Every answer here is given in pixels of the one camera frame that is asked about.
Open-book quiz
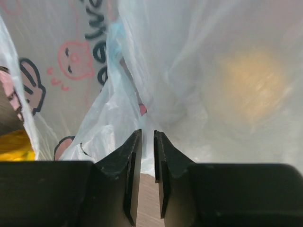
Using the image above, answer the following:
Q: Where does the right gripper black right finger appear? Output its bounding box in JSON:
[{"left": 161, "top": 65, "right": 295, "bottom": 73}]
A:
[{"left": 154, "top": 131, "right": 303, "bottom": 227}]

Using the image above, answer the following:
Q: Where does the light blue printed plastic bag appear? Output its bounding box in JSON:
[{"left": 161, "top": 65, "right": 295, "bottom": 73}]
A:
[{"left": 0, "top": 0, "right": 303, "bottom": 175}]

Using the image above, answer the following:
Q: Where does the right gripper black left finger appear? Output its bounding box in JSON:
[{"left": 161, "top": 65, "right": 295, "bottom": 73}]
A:
[{"left": 0, "top": 130, "right": 142, "bottom": 227}]

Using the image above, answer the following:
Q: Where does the green yellow fake citrus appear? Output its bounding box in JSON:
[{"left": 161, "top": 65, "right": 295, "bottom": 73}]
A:
[{"left": 213, "top": 47, "right": 289, "bottom": 127}]

